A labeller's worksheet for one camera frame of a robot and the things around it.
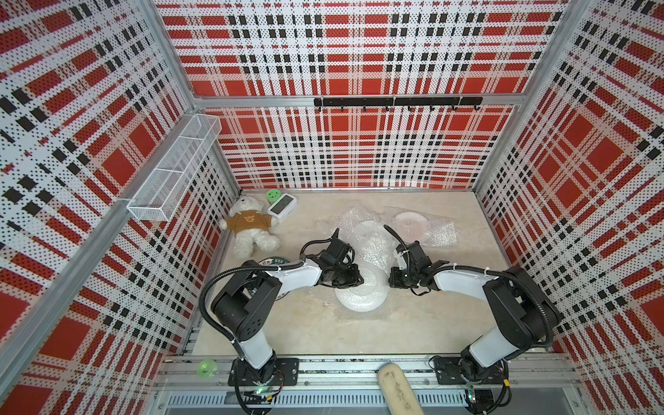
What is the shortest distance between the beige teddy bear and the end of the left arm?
27 cm

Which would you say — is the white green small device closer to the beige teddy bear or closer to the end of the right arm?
the beige teddy bear

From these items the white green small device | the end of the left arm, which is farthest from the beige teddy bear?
the end of the left arm

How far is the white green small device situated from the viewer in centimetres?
110

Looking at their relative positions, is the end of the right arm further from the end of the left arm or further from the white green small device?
the white green small device

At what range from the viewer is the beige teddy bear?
960 mm

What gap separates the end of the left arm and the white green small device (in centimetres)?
38

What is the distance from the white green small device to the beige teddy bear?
0.02 m

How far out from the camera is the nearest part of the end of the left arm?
0.72 m

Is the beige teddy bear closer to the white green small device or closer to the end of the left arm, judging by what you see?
the white green small device
